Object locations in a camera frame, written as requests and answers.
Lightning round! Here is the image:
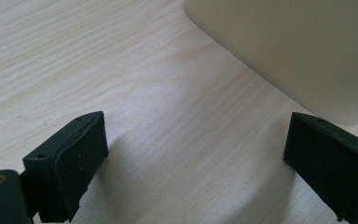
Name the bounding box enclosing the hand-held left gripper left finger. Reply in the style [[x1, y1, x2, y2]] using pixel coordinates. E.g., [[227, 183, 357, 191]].
[[21, 110, 110, 224]]

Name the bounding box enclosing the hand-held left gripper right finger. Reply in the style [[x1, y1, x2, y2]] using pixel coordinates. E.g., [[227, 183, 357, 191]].
[[282, 112, 358, 224]]

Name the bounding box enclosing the beige plastic container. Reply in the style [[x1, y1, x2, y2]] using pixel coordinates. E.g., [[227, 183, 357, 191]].
[[184, 0, 358, 126]]

